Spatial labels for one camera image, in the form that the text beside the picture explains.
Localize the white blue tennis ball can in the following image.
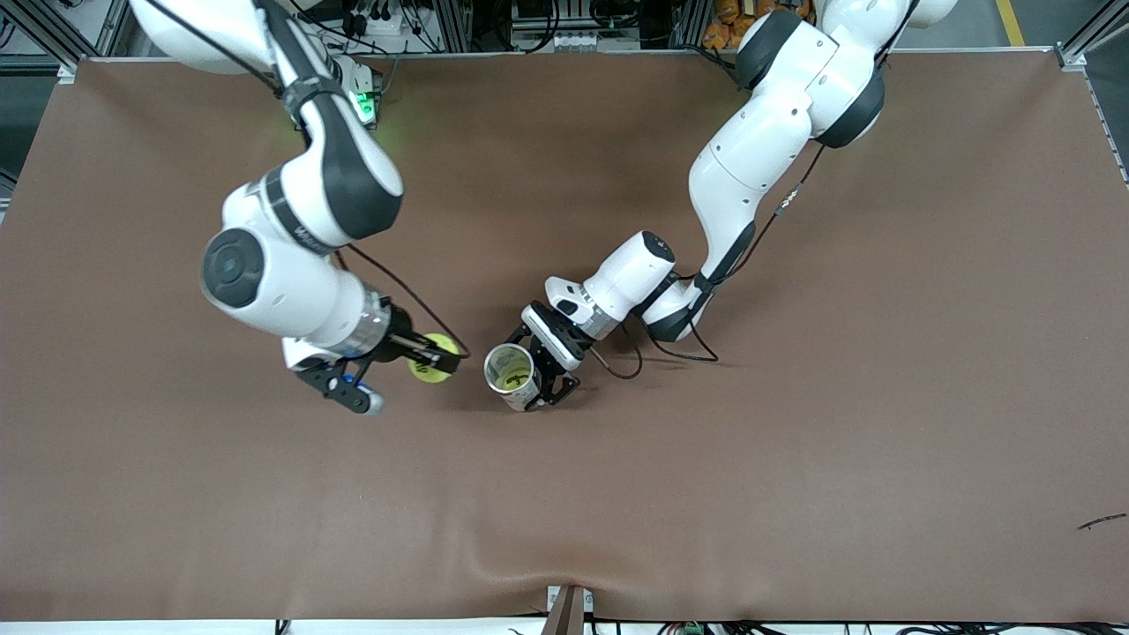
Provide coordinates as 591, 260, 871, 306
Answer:
482, 342, 544, 413

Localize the brown table mat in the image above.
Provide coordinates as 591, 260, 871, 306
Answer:
0, 49, 1129, 624

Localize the white power strip with plugs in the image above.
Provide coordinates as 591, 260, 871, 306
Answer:
353, 4, 442, 56

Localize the white socket strip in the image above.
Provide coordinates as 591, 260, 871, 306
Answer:
547, 31, 642, 52

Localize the orange packaged goods pile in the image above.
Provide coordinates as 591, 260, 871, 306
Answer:
704, 0, 817, 51

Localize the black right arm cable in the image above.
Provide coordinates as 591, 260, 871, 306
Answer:
141, 0, 472, 361

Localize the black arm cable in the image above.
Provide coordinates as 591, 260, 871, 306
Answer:
141, 0, 472, 361
589, 141, 830, 382

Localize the table edge clamp bracket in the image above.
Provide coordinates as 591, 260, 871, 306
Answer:
545, 584, 595, 635

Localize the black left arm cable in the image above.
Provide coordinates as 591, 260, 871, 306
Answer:
589, 141, 830, 382

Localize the aluminium frame profile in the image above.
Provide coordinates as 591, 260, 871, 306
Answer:
441, 0, 477, 51
670, 0, 707, 49
0, 0, 133, 76
1056, 0, 1129, 73

